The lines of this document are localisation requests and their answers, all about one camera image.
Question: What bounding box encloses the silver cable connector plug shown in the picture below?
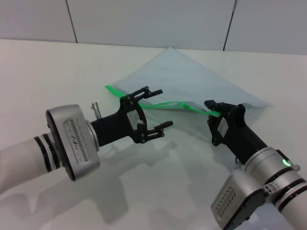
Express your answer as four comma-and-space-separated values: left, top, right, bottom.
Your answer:
90, 102, 103, 119

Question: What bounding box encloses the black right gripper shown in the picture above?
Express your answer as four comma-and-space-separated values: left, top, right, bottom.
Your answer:
204, 99, 268, 166

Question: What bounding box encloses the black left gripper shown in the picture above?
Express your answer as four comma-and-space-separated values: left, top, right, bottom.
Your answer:
91, 86, 174, 147

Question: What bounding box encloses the translucent green-zip document bag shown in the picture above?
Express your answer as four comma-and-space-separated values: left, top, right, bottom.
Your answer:
105, 46, 274, 118

